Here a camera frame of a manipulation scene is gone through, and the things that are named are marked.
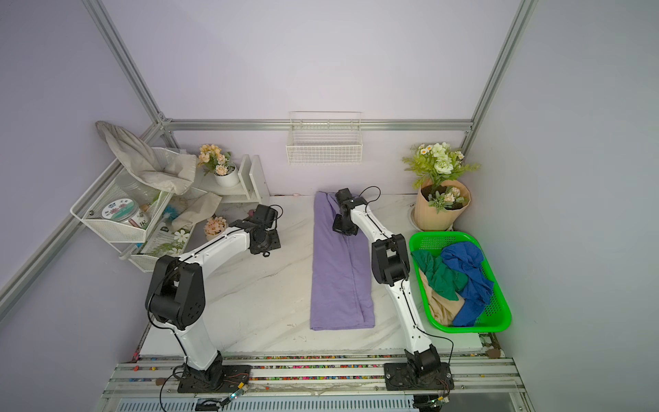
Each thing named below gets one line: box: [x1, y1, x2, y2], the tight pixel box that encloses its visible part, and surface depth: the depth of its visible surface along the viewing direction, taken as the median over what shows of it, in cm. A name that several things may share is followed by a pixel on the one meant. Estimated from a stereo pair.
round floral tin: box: [101, 198, 140, 222], surface depth 67 cm
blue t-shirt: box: [441, 241, 495, 328], surface depth 86 cm
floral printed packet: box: [140, 222, 194, 257], surface depth 87 cm
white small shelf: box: [199, 153, 271, 205], surface depth 104 cm
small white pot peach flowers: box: [197, 143, 240, 188], surface depth 98 cm
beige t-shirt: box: [418, 268, 466, 327], surface depth 84 cm
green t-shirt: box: [410, 249, 470, 301], surface depth 87 cm
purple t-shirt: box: [309, 191, 375, 332], surface depth 95 cm
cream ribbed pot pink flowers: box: [203, 216, 229, 242], surface depth 99 cm
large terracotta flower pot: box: [414, 179, 472, 232], surface depth 97 cm
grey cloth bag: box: [95, 120, 198, 195], surface depth 76 cm
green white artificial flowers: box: [401, 141, 481, 214], surface depth 91 cm
